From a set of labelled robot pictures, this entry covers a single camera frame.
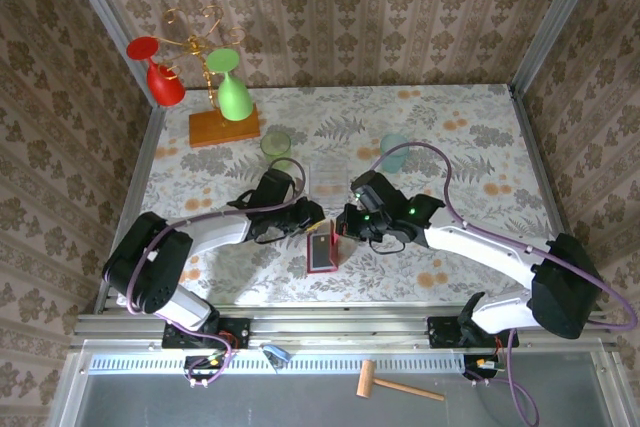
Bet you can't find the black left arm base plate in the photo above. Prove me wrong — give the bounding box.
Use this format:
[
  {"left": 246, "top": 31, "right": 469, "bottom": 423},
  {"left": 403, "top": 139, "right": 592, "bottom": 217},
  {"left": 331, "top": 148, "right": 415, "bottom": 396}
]
[{"left": 161, "top": 317, "right": 252, "bottom": 351}]

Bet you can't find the wooden mallet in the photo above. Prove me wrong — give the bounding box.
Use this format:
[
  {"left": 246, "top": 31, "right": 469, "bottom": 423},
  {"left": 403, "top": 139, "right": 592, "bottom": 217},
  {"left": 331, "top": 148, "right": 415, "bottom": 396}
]
[{"left": 355, "top": 359, "right": 446, "bottom": 403}]

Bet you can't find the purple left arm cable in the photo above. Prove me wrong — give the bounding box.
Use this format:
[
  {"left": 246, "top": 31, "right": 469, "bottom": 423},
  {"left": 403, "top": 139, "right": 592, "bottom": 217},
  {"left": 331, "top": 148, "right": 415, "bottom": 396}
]
[{"left": 127, "top": 157, "right": 307, "bottom": 389}]

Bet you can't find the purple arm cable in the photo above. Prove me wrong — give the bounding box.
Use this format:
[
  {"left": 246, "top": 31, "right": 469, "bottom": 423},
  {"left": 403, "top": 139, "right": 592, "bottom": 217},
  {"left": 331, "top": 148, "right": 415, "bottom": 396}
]
[
  {"left": 375, "top": 141, "right": 640, "bottom": 426},
  {"left": 127, "top": 157, "right": 307, "bottom": 389}
]

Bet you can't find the grey metal shelf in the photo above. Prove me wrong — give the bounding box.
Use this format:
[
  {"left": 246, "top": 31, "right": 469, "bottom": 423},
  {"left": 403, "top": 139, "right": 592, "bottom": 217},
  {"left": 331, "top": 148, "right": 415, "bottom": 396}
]
[{"left": 47, "top": 339, "right": 640, "bottom": 427}]

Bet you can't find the blue handled tool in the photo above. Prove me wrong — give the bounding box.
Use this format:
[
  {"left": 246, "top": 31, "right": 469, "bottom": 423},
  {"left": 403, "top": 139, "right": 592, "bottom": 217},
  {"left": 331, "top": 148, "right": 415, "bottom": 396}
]
[{"left": 258, "top": 342, "right": 293, "bottom": 367}]

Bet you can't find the red wine glass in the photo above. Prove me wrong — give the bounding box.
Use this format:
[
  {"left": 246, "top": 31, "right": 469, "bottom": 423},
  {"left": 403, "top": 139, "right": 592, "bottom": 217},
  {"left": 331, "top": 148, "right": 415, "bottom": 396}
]
[{"left": 125, "top": 35, "right": 187, "bottom": 108}]

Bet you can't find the white slotted cable duct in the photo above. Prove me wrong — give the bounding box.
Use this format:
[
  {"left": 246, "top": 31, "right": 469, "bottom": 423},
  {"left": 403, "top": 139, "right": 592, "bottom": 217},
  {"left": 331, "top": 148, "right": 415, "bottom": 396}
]
[{"left": 87, "top": 351, "right": 471, "bottom": 377}]

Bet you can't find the green wine glass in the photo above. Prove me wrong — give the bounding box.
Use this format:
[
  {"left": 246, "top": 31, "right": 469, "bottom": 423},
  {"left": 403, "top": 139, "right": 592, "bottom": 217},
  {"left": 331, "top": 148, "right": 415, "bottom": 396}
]
[{"left": 205, "top": 47, "right": 254, "bottom": 123}]

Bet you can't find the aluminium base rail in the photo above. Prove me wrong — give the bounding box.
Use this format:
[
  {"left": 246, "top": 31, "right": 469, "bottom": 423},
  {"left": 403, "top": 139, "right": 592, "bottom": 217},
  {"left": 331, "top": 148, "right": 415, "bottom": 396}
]
[{"left": 69, "top": 302, "right": 620, "bottom": 354}]

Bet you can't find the dark grey credit card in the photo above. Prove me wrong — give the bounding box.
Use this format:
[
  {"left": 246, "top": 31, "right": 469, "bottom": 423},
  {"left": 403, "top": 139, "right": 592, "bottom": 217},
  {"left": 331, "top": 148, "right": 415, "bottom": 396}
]
[{"left": 309, "top": 233, "right": 334, "bottom": 269}]

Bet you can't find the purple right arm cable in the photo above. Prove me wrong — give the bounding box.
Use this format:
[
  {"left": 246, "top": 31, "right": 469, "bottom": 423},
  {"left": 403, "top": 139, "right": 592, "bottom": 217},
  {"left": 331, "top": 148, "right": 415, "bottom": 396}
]
[{"left": 375, "top": 141, "right": 640, "bottom": 426}]

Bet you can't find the aluminium table side rail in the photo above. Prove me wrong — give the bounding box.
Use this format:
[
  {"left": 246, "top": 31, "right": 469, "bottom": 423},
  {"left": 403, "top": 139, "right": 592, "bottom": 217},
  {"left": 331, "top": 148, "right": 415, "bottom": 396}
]
[
  {"left": 92, "top": 104, "right": 169, "bottom": 313},
  {"left": 507, "top": 84, "right": 604, "bottom": 312}
]

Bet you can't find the gold wire glass rack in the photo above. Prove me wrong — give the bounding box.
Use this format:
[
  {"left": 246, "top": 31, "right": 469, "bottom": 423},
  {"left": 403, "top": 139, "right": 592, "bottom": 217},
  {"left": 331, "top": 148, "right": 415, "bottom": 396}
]
[{"left": 162, "top": 5, "right": 263, "bottom": 150}]

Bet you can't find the pale blue plastic cup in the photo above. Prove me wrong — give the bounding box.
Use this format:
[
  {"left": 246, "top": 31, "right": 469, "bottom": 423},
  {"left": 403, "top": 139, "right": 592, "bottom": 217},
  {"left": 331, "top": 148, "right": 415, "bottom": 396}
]
[{"left": 378, "top": 133, "right": 410, "bottom": 174}]

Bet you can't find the red leather card holder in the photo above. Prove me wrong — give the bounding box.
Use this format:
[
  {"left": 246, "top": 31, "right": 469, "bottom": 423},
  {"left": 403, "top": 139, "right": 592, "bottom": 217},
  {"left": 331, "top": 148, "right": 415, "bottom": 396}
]
[{"left": 305, "top": 218, "right": 340, "bottom": 276}]

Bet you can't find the green plastic cup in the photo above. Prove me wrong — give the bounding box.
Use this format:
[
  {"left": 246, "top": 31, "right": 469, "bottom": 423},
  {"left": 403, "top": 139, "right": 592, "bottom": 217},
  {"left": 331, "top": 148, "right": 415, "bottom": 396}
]
[{"left": 258, "top": 130, "right": 294, "bottom": 172}]

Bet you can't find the aluminium frame post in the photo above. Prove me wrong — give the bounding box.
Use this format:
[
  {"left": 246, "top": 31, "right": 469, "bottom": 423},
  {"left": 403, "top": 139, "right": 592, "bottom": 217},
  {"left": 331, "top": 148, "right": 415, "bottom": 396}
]
[
  {"left": 508, "top": 0, "right": 610, "bottom": 94},
  {"left": 55, "top": 0, "right": 156, "bottom": 109}
]

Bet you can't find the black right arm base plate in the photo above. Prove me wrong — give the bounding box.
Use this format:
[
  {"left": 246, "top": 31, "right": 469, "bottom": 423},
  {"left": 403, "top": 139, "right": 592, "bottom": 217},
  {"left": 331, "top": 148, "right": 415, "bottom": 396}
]
[{"left": 426, "top": 315, "right": 521, "bottom": 350}]

